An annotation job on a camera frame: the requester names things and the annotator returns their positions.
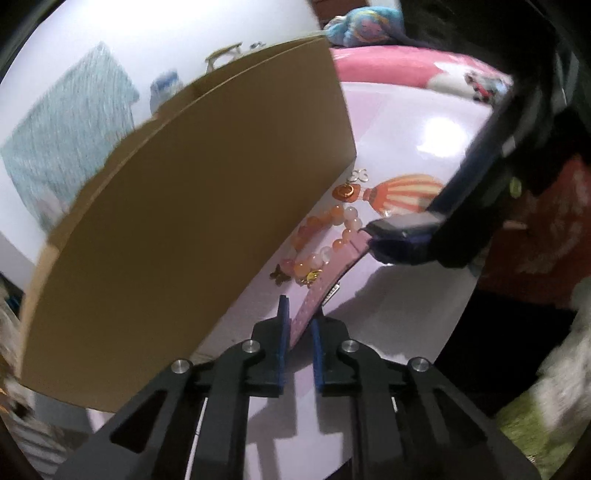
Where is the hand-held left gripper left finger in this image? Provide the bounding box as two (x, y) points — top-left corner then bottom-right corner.
(53, 295), (291, 480)

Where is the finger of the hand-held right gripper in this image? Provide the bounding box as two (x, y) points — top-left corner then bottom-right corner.
(367, 88), (522, 240)
(372, 157), (522, 268)

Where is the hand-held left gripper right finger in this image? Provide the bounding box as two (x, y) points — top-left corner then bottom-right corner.
(310, 316), (541, 480)

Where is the orange pink beaded bracelet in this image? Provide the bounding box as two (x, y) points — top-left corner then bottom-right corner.
(283, 205), (365, 280)

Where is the brown cardboard box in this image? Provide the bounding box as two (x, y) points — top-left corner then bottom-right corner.
(21, 37), (356, 414)

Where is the red printed clothing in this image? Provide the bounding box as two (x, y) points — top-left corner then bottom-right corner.
(475, 157), (591, 305)

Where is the pink printed blanket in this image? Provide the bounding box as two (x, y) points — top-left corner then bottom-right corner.
(330, 46), (513, 107)

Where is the blue printed blanket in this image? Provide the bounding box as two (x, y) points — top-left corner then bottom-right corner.
(325, 7), (404, 47)

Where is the white green shaggy rug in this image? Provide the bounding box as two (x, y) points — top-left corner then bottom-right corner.
(499, 277), (591, 467)

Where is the wooden stool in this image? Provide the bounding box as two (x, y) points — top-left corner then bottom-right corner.
(205, 42), (243, 71)

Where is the blue white water jug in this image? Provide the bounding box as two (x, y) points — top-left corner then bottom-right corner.
(150, 69), (182, 112)

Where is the teal patterned cloth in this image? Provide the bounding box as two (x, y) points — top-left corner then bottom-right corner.
(2, 41), (139, 232)

